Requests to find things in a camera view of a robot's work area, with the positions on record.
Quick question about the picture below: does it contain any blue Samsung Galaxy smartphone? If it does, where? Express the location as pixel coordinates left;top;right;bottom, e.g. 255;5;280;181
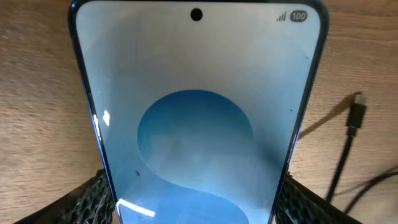
68;1;329;224

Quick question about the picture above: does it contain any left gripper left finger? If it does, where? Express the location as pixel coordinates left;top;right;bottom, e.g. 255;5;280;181
16;169;115;224

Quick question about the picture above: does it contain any black USB charging cable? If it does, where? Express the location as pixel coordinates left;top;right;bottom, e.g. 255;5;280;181
325;91;398;215

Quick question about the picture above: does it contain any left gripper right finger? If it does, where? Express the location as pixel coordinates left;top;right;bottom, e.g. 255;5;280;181
275;174;361;224

